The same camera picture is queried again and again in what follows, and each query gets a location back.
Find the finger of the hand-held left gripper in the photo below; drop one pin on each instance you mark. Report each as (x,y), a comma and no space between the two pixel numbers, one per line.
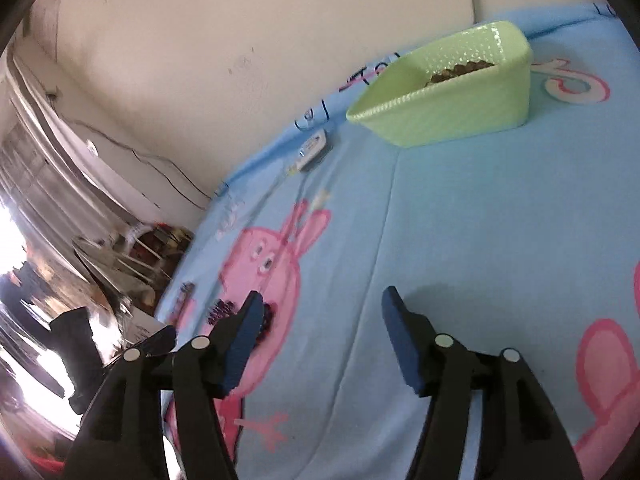
(157,339)

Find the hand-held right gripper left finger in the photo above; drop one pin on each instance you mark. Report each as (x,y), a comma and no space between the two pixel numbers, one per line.
(242,345)

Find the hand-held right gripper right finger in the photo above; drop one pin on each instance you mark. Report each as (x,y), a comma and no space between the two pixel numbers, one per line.
(402,340)

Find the pile of beaded jewelry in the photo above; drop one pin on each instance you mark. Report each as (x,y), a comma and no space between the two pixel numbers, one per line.
(220,311)

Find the green plastic basket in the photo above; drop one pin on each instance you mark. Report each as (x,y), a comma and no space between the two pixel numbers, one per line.
(450,110)

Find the dark smartphone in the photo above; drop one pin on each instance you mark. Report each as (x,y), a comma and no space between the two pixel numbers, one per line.
(184,296)

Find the heap of household clutter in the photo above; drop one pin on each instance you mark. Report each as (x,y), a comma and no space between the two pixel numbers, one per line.
(140,255)

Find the grey curtain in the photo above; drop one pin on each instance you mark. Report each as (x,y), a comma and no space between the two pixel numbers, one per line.
(45,170)

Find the white electronic device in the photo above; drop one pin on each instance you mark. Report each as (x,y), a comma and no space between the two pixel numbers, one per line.
(312,149)

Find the white wall hook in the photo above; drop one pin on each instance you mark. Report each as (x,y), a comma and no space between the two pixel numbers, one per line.
(91,148)

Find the white wall socket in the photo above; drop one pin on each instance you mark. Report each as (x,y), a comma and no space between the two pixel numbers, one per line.
(245,62)

